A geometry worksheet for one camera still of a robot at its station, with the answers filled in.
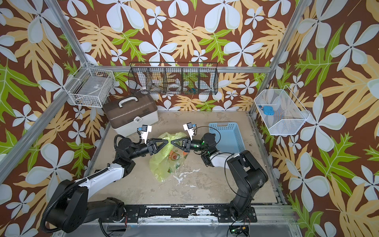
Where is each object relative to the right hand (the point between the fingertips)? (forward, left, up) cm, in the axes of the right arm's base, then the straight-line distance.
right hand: (172, 144), depth 74 cm
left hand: (+1, +2, +3) cm, 4 cm away
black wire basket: (+47, -13, +8) cm, 49 cm away
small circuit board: (-34, -34, -27) cm, 55 cm away
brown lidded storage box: (+26, +32, -3) cm, 41 cm away
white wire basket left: (+33, +50, +12) cm, 61 cm away
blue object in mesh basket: (+22, -56, +3) cm, 60 cm away
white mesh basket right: (+14, -62, +8) cm, 64 cm away
